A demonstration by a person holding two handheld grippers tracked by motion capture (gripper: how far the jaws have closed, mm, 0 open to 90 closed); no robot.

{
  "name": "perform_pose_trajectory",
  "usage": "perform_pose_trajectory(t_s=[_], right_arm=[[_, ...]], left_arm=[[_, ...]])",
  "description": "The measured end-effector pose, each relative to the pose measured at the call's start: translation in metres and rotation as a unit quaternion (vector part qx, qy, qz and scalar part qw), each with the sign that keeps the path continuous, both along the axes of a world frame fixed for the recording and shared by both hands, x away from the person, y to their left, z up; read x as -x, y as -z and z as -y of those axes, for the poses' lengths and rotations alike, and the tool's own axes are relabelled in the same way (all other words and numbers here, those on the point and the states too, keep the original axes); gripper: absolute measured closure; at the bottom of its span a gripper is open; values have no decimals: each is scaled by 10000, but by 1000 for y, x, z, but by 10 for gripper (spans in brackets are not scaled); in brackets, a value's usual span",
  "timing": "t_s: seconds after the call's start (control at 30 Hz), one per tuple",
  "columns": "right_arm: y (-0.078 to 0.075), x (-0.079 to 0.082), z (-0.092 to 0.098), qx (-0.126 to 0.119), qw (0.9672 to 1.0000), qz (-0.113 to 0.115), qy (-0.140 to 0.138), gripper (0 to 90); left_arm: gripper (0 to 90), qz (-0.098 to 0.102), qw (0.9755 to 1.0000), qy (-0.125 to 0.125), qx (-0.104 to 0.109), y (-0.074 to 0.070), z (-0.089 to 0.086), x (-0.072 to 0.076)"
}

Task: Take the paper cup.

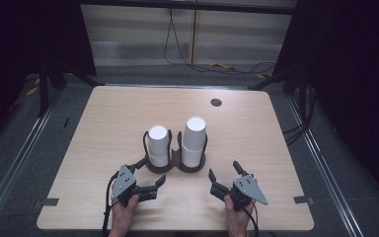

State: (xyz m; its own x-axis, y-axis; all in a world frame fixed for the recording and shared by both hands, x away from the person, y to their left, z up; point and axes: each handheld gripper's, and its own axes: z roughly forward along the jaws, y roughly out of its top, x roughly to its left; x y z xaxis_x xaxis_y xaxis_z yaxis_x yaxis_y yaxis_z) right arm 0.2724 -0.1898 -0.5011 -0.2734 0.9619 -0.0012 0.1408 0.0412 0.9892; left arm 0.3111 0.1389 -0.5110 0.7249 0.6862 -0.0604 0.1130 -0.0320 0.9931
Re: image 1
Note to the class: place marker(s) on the dark round table grommet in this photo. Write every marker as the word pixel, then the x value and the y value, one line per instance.
pixel 216 102

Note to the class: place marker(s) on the dark double cup holder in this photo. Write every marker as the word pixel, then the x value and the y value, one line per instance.
pixel 176 159

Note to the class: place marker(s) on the black metal stand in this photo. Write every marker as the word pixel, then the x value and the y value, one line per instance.
pixel 43 89
pixel 276 79

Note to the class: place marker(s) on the grey tape piece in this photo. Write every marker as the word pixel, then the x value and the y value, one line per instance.
pixel 302 199
pixel 47 201

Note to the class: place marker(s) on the metal floor rail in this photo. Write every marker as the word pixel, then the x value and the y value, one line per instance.
pixel 16 161
pixel 322 164

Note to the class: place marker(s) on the dark curtain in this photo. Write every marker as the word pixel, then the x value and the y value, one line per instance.
pixel 19 42
pixel 352 82

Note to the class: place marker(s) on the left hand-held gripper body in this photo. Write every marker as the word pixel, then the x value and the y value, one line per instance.
pixel 124 182

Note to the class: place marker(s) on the yellow floor tape strip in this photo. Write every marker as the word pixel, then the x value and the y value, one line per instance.
pixel 223 66
pixel 32 91

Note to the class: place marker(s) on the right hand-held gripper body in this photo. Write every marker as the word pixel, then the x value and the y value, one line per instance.
pixel 246 189

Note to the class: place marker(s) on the white paper cup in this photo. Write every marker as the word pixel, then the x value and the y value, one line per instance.
pixel 158 140

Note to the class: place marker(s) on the small black strip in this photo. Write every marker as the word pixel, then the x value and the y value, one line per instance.
pixel 66 122

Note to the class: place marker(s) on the tall stack of white cups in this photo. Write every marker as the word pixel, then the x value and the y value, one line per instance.
pixel 194 141

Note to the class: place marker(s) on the person's right hand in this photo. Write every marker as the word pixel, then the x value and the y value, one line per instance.
pixel 238 222

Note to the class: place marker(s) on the person's left hand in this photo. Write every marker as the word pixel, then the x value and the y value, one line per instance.
pixel 121 219

